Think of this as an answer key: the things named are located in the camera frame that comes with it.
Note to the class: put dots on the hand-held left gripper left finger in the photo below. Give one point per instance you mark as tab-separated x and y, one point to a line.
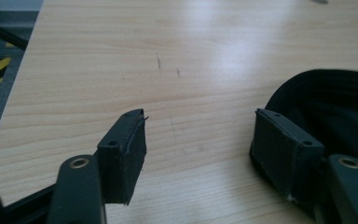
122	161

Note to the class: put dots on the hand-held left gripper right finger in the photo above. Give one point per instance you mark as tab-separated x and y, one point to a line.
284	152

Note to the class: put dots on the yellow black striped floor tape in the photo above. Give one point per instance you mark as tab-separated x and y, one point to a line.
0	68

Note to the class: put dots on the black metal stand leg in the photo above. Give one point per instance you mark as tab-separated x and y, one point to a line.
1	32

